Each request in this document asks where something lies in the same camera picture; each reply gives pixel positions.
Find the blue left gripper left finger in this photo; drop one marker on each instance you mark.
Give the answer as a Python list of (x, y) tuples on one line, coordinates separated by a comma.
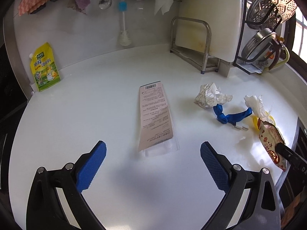
[(88, 164)]

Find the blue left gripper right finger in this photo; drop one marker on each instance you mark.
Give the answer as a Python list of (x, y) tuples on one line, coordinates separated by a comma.
[(217, 165)]

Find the red snack wrapper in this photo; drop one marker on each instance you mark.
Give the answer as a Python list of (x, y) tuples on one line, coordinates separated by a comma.
[(269, 137)]

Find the pink paper package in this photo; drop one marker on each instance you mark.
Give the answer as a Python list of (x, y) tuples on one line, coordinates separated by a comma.
[(157, 135)]

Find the printed paper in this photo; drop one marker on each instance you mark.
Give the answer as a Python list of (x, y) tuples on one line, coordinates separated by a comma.
[(210, 95)]

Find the white tissue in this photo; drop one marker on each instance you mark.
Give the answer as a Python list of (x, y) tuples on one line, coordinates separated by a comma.
[(258, 109)]

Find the steel cutting board rack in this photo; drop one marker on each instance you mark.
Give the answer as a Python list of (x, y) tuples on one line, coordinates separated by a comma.
[(191, 39)]

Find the yellow seasoning pouch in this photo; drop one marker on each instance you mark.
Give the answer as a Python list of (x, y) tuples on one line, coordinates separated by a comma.
[(43, 67)]

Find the glass pot lid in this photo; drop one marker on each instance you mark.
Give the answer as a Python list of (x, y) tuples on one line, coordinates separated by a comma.
[(259, 45)]

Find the blue white bottle brush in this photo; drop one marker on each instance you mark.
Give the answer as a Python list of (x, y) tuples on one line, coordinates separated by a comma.
[(124, 39)]

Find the black lid rack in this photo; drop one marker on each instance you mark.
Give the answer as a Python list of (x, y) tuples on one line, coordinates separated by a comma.
[(272, 59)]

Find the steel steamer tray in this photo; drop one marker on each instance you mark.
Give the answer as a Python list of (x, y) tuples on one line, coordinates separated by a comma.
[(269, 13)]

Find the steel ladle spoon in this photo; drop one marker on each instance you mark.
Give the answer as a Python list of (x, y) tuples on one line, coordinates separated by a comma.
[(105, 4)]

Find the white cutting board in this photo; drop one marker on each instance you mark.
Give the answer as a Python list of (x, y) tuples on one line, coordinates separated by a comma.
[(224, 18)]

